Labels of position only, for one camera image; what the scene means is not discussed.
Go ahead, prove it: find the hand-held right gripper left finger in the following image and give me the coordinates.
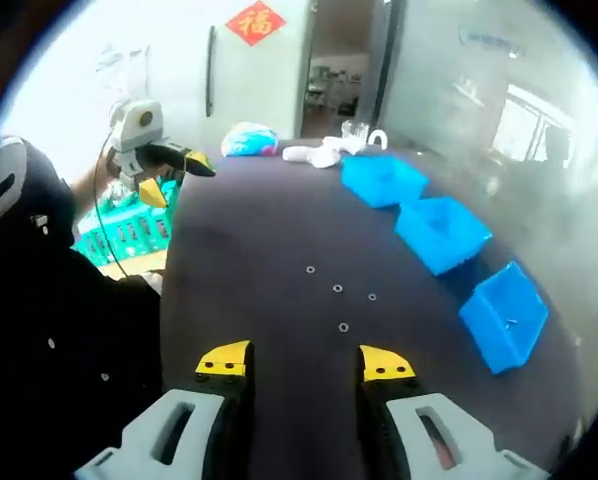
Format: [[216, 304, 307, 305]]
[[73, 339, 255, 480]]

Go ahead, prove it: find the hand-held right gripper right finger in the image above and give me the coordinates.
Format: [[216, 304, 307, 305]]
[[356, 343, 550, 480]]

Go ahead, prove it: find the blue plastic bin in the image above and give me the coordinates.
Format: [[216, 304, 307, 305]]
[[393, 195, 494, 277], [457, 259, 550, 376], [339, 154, 430, 210]]

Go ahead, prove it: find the person's left hand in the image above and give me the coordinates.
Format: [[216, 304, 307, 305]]
[[102, 147, 125, 180]]

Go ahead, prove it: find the shiny crumpled wrapping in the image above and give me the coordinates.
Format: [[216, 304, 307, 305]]
[[98, 179, 140, 211]]

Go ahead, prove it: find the green crate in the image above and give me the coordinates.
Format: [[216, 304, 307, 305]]
[[72, 179, 178, 264]]

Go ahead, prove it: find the blue white tissue pack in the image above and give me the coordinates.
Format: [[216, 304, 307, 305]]
[[220, 121, 280, 158]]

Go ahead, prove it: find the grey chest-worn device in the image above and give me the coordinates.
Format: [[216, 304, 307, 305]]
[[0, 133, 35, 232]]

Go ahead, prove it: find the red diamond door decoration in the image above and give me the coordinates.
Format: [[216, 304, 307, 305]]
[[224, 0, 288, 47]]

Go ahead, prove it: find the white plastic handheld device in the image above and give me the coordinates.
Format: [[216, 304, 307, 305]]
[[311, 135, 368, 170]]

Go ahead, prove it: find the cluttered storage shelf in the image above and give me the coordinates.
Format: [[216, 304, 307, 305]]
[[306, 64, 365, 116]]

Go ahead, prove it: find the clear glass mug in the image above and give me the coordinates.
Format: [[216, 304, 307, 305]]
[[339, 118, 389, 151]]

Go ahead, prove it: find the blue logo sticker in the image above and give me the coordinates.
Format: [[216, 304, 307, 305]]
[[457, 24, 526, 59]]

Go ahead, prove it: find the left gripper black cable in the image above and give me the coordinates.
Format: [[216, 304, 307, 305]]
[[91, 132, 130, 279]]

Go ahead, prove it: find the long black door handle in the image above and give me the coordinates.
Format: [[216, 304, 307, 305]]
[[205, 25, 217, 119]]

